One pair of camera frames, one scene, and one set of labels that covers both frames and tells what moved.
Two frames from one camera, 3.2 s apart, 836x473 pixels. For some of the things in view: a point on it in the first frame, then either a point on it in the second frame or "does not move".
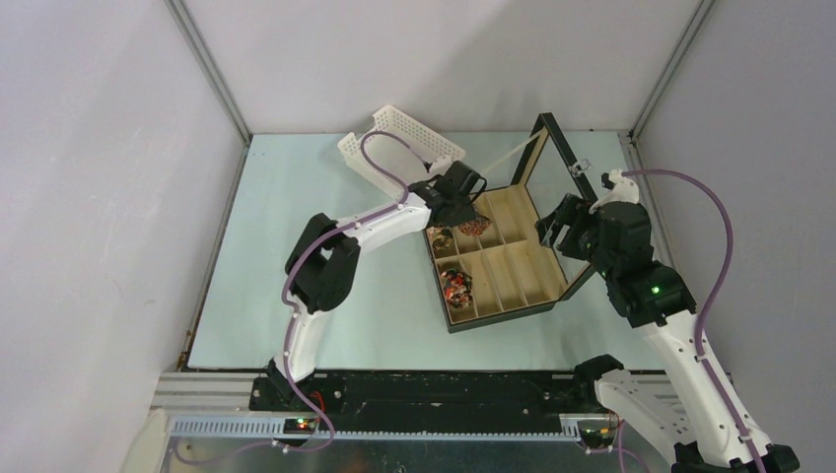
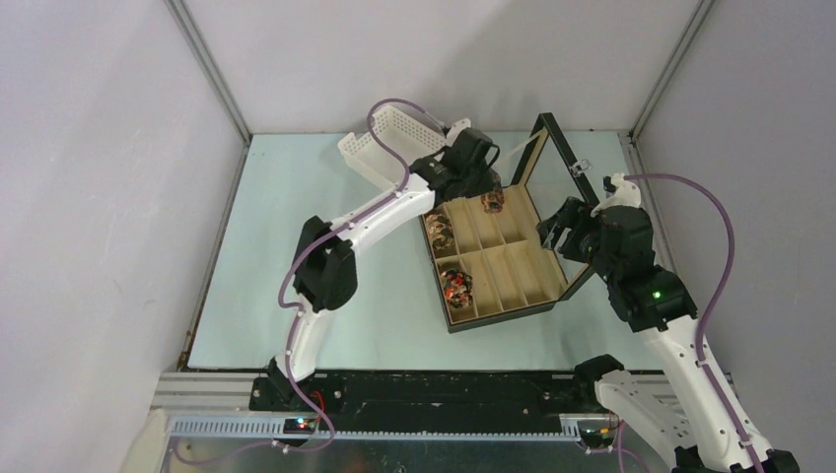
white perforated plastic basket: x=391 y=155 does not move
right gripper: x=573 y=211 does not move
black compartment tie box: x=498 y=264 does not move
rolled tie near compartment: x=457 y=288 does not move
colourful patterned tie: x=476 y=227 to x=492 y=202
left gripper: x=466 y=213 to x=485 y=184
